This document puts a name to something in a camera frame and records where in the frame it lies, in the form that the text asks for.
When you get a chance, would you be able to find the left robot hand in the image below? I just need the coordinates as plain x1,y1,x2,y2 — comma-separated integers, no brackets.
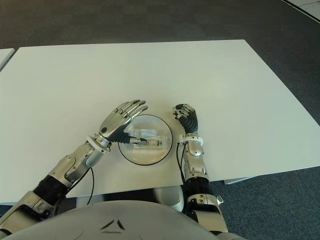
98,99,149,146

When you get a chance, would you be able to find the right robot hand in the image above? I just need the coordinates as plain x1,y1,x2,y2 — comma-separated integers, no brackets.
171,102,200,135

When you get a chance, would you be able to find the clear water bottle blue cap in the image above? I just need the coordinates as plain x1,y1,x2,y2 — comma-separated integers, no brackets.
124,126,169,151

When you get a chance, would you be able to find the white plate black rim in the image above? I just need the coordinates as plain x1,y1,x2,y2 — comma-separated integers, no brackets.
117,114,173,166

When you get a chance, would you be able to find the low white table edge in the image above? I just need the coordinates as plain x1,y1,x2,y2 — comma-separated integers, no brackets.
223,174,254,185

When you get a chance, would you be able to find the grey robot torso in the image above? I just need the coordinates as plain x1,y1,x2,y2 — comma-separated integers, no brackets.
0,199,251,240

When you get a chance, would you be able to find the neighbouring white table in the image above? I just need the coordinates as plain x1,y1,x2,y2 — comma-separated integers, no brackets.
0,48,15,72

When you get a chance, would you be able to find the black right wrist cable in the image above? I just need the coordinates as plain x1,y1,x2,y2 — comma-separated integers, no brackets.
175,141,190,186

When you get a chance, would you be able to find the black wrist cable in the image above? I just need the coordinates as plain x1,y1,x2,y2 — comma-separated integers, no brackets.
175,141,190,186
86,166,96,205

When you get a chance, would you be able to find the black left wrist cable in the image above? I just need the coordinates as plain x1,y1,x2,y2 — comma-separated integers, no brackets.
86,166,96,205

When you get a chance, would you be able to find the white rounded pedestal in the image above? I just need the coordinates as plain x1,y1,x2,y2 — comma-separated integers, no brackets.
152,186,185,213

